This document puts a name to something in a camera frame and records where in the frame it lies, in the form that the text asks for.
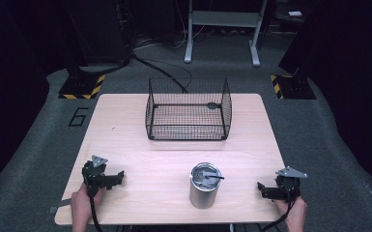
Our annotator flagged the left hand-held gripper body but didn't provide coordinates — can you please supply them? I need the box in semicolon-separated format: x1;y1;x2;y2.
81;155;111;198

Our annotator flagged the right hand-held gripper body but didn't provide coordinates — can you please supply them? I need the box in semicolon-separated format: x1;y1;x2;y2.
274;165;308;202

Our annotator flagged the person's right hand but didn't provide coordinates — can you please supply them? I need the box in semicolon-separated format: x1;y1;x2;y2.
274;196;308;224

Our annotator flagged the stainless steel cup with lid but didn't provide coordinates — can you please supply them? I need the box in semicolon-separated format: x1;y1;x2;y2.
188;161;226;210

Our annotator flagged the dark curtain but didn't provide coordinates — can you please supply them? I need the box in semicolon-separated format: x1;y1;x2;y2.
278;0;372;207
0;0;78;201

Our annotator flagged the black hazard-striped stand base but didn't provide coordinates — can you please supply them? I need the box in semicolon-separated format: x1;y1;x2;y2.
58;71;106;101
269;73;317;101

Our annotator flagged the white metal stand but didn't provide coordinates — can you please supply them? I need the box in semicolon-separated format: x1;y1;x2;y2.
184;0;269;68

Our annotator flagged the black floor cable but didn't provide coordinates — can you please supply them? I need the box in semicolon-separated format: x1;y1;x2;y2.
130;52;190;95

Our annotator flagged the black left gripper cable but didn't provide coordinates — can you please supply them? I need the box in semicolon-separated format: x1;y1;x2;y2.
89;195;104;232

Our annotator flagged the black cabinet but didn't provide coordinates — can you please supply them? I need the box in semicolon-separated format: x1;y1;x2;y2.
62;0;131;67

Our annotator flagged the person's left hand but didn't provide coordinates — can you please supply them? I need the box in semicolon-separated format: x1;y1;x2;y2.
70;184;106;224

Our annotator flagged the grey tape strip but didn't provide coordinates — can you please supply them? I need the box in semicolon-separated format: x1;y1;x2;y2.
48;198;72;215

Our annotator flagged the black wire mesh basket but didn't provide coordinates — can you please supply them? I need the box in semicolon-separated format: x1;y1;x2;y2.
145;77;233;141

